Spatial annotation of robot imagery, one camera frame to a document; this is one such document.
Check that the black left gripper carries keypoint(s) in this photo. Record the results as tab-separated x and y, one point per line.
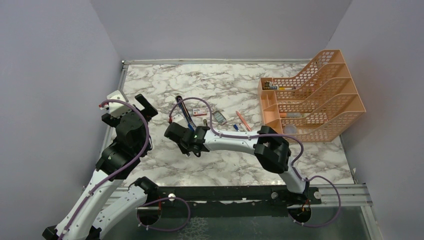
149	111

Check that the grey staple strips tray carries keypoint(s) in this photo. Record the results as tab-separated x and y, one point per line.
219	117

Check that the salmon pink pen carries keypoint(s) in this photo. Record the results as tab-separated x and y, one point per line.
243	121

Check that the peach plastic file organizer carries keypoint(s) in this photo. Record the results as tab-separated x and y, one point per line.
325	95

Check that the red white staple box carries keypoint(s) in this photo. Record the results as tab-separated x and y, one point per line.
200	111

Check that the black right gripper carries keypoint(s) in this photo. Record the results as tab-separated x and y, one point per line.
183	150

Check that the blue stapler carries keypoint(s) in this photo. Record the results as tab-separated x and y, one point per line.
191	125

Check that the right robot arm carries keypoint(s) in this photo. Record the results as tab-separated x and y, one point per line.
271	149

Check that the black binder clips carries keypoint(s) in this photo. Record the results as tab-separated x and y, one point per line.
269	85

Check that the red capped white marker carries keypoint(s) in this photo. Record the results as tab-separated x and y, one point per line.
243	127

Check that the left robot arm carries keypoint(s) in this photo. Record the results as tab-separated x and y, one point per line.
88	219

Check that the grey eraser in organizer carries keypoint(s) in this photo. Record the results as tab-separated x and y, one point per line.
290	115

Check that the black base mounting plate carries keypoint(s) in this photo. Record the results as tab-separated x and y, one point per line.
226	201

